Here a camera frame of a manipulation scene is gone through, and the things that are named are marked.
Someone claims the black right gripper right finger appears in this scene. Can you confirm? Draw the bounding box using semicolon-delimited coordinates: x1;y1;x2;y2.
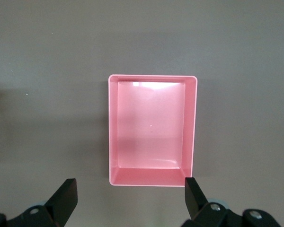
183;177;281;227

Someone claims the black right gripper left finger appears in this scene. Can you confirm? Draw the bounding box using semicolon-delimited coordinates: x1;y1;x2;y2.
0;178;79;227

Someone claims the pink plastic box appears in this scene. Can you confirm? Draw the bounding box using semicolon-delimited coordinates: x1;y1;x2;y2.
108;74;199;188

